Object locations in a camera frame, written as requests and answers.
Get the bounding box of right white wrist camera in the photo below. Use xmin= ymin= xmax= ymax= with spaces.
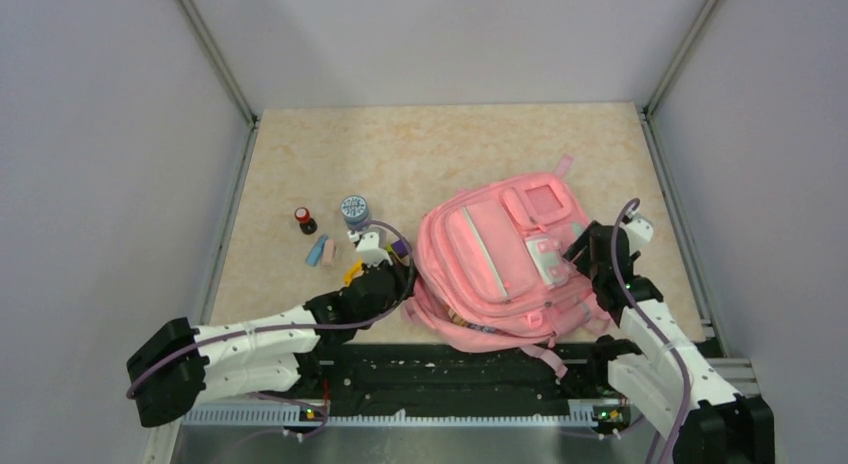
xmin=621 ymin=213 xmax=655 ymax=255

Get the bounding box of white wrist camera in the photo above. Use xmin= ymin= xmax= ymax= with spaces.
xmin=347 ymin=230 xmax=391 ymax=267
xmin=621 ymin=213 xmax=655 ymax=255

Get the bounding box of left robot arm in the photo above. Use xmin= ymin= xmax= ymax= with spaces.
xmin=126 ymin=262 xmax=418 ymax=428

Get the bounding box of metal frame rail left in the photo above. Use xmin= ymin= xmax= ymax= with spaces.
xmin=174 ymin=0 xmax=260 ymax=324

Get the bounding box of pink backpack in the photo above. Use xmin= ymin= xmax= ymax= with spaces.
xmin=403 ymin=156 xmax=611 ymax=379

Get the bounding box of purple cube block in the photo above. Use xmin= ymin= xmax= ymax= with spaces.
xmin=387 ymin=240 xmax=411 ymax=259

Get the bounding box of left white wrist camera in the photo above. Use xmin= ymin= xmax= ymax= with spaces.
xmin=347 ymin=230 xmax=391 ymax=267

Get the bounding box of yellow triangle ruler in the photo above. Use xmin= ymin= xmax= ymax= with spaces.
xmin=343 ymin=260 xmax=364 ymax=287

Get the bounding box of blue round jar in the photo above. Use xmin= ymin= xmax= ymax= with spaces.
xmin=340 ymin=194 xmax=371 ymax=230

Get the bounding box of metal frame rail right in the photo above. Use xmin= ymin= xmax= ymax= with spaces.
xmin=638 ymin=0 xmax=726 ymax=321

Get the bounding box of black base bar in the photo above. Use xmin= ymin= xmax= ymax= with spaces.
xmin=277 ymin=343 xmax=629 ymax=417

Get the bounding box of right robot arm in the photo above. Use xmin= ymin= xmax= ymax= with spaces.
xmin=564 ymin=215 xmax=776 ymax=463

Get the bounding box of red black stamp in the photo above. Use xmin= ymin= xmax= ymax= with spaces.
xmin=294 ymin=207 xmax=317 ymax=235

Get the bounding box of blue correction tape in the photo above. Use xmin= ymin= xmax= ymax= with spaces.
xmin=305 ymin=234 xmax=329 ymax=267

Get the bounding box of metal frame rail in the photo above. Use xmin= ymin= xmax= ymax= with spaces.
xmin=174 ymin=0 xmax=260 ymax=324
xmin=638 ymin=0 xmax=726 ymax=321

